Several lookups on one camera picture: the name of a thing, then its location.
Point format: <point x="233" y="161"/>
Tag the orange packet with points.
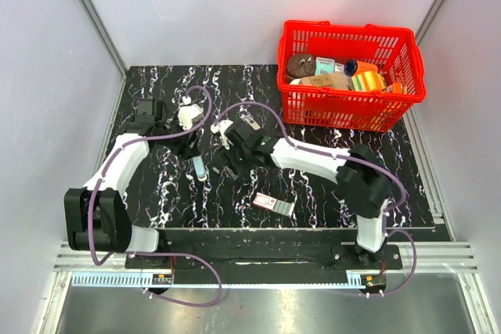
<point x="396" y="88"/>

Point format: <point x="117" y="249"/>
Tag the black marble pattern mat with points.
<point x="244" y="188"/>

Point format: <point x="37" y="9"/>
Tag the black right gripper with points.
<point x="225" y="157"/>

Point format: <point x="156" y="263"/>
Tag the aluminium frame rail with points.
<point x="332" y="271"/>

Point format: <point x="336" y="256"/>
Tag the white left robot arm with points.
<point x="96" y="216"/>

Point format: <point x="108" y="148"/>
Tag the teal white small box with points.
<point x="324" y="66"/>

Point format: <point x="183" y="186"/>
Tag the red plastic shopping basket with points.
<point x="392" y="49"/>

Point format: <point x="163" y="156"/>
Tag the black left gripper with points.
<point x="186" y="146"/>

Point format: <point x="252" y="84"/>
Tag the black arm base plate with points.
<point x="328" y="247"/>

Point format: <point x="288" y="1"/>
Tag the cream metal stapler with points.
<point x="248" y="119"/>

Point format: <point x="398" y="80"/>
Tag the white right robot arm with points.
<point x="336" y="177"/>

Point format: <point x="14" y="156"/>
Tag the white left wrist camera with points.
<point x="189" y="113"/>

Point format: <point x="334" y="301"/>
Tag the red staple box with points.
<point x="274" y="205"/>

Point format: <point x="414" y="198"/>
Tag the blue cap bottle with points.
<point x="353" y="67"/>

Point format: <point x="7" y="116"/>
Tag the green yellow striped box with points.
<point x="368" y="81"/>

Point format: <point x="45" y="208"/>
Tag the brown cardboard box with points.
<point x="335" y="81"/>

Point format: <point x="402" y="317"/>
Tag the brown round bun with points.
<point x="301" y="65"/>

